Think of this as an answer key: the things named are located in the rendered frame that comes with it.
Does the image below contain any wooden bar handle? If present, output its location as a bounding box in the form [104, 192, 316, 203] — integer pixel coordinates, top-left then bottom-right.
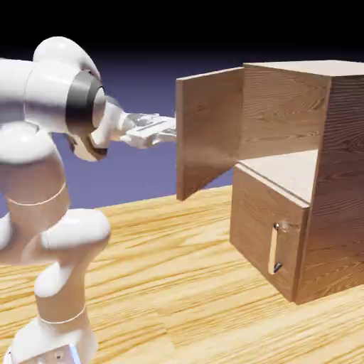
[267, 223, 284, 275]

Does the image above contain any light wood cabinet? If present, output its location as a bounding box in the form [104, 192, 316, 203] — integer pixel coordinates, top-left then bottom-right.
[229, 60, 364, 306]

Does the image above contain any plain wood cabinet door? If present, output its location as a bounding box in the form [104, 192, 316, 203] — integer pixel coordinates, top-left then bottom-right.
[175, 67, 245, 202]

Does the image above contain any wood cabinet door with handle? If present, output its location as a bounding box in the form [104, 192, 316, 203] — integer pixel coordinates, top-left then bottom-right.
[229, 165, 311, 304]

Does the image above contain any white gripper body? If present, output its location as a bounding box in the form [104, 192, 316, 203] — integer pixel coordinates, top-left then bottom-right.
[119, 112, 178, 149]

